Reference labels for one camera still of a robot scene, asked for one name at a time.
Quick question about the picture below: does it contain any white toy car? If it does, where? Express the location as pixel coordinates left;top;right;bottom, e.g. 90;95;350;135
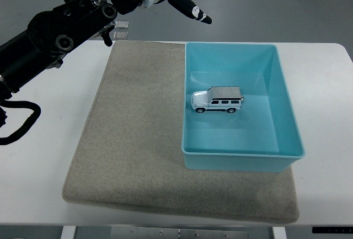
190;86;245;114

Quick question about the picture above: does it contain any blue plastic box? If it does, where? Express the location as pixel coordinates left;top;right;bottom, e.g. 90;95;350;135
181;41;306;173

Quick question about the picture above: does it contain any beige fabric mat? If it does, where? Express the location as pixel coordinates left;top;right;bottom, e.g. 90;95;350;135
62;41;301;225

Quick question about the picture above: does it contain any grey metal plate with screws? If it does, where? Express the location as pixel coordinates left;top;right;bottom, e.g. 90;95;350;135
110;227;249;239

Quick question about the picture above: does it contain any white table leg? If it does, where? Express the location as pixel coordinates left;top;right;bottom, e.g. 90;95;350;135
271;226;287;239
60;225;77;239

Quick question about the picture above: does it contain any black table control panel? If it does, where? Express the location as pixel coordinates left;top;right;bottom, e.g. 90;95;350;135
312;226;353;235

